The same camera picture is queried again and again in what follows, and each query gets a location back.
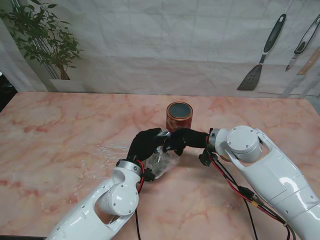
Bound red black left arm cables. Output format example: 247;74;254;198
134;161;146;240

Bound red black arm cables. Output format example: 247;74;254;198
211;154;299;240
134;161;146;240

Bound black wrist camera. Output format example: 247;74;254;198
143;167;156;182
198;152;214;167

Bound red black right arm cables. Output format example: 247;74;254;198
211;154;299;240

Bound printed green potted plant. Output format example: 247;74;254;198
0;0;85;93

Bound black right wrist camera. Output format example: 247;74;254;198
198;152;214;167

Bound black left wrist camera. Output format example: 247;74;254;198
143;167;156;182

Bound printed wooden handled knife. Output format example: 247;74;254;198
296;48;320;76

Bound red floral tea tin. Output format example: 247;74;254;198
166;101;194;134

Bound clear plastic tea bag pouch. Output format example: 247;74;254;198
144;129;181;180

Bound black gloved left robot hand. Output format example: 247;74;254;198
126;127;172;162

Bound printed black handled peeler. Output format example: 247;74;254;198
285;16;320;73

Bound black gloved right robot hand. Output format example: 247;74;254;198
162;127;210;156

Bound white printed backdrop cloth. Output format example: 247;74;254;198
0;0;320;100

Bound printed black slotted spatula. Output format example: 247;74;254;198
236;13;287;91

